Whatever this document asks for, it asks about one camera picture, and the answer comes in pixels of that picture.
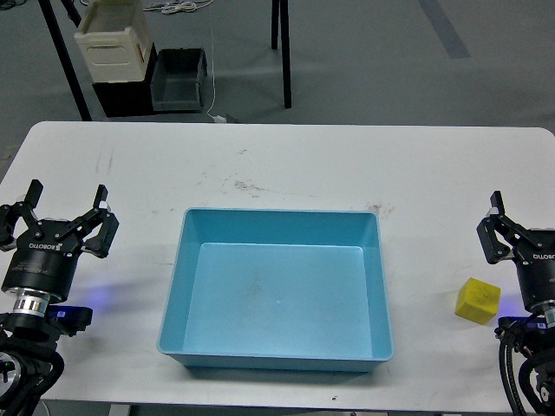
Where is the light blue plastic tray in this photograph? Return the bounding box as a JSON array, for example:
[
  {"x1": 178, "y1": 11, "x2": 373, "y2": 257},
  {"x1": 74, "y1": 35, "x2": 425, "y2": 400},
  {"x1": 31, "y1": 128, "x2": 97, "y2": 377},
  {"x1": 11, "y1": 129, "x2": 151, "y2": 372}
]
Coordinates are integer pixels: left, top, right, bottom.
[{"x1": 158, "y1": 208, "x2": 395, "y2": 373}]

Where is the black table leg left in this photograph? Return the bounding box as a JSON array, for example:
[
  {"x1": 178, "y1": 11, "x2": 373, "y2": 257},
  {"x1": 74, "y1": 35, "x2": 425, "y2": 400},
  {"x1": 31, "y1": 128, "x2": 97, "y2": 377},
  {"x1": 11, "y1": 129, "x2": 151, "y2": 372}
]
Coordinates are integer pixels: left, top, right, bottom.
[{"x1": 38, "y1": 0, "x2": 92, "y2": 121}]

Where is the white cable with plug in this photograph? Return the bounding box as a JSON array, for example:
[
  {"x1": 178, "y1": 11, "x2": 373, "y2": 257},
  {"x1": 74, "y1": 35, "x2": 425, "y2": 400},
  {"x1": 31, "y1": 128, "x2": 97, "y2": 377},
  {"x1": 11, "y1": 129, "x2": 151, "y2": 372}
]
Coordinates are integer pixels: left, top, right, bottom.
[{"x1": 206, "y1": 26, "x2": 228, "y2": 124}]

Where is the black table legs centre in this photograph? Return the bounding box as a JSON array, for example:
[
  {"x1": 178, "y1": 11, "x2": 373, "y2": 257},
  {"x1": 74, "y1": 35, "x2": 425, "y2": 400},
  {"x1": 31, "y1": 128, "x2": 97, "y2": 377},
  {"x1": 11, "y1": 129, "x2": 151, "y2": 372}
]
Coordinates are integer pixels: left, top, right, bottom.
[{"x1": 271, "y1": 0, "x2": 292, "y2": 109}]

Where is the yellow wooden block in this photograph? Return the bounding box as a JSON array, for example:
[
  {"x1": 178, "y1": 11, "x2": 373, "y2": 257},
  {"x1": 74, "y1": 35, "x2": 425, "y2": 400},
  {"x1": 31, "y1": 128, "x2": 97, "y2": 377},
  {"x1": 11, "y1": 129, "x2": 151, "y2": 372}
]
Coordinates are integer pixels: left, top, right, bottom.
[{"x1": 454, "y1": 277, "x2": 501, "y2": 325}]

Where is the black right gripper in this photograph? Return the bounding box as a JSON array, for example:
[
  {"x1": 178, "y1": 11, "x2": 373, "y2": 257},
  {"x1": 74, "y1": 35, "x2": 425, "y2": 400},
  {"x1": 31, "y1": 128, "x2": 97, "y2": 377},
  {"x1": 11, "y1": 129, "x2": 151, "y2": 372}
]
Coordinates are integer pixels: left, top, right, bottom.
[{"x1": 476, "y1": 191, "x2": 554, "y2": 311}]

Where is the dark grey open bin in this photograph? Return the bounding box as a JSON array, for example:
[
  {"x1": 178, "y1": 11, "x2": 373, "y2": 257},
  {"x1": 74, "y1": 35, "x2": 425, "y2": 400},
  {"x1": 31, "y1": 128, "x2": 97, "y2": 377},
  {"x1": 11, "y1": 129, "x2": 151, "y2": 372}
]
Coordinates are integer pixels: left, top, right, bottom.
[{"x1": 150, "y1": 48, "x2": 207, "y2": 113}]

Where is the cream plastic crate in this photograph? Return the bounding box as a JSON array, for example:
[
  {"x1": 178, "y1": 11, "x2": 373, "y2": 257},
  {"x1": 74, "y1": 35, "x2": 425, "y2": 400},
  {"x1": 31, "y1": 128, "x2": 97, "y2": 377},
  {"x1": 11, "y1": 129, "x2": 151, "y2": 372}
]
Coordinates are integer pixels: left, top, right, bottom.
[{"x1": 74, "y1": 1, "x2": 153, "y2": 83}]

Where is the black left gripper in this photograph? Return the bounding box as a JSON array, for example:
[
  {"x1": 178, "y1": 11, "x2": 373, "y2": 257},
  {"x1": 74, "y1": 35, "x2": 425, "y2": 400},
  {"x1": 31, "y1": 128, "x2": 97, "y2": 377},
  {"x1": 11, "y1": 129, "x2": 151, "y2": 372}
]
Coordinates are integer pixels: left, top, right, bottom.
[{"x1": 1, "y1": 179, "x2": 119, "y2": 302}]

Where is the black crate under cream crate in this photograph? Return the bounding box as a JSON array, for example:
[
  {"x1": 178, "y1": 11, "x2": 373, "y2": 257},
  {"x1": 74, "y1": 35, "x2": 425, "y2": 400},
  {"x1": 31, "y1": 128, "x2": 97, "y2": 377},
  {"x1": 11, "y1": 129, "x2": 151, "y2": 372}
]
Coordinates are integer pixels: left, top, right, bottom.
[{"x1": 92, "y1": 45, "x2": 157, "y2": 118}]

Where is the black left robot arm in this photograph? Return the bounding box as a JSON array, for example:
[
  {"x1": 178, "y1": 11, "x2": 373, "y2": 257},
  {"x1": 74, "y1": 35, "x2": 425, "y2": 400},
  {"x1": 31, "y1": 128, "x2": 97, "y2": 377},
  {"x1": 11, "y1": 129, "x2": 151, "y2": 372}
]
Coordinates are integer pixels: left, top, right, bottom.
[{"x1": 1, "y1": 179, "x2": 119, "y2": 415}]

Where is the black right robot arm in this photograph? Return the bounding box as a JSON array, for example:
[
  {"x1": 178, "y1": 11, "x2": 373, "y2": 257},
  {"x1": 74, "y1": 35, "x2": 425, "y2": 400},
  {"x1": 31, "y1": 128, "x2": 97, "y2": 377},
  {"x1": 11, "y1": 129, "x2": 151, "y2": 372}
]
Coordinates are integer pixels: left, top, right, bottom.
[{"x1": 477, "y1": 191, "x2": 554, "y2": 415}]

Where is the coiled white rope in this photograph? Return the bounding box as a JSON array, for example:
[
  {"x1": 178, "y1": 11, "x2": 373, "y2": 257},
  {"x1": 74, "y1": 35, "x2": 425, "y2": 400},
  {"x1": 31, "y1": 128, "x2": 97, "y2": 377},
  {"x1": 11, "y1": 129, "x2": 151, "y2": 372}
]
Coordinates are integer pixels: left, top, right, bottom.
[{"x1": 142, "y1": 0, "x2": 215, "y2": 15}]

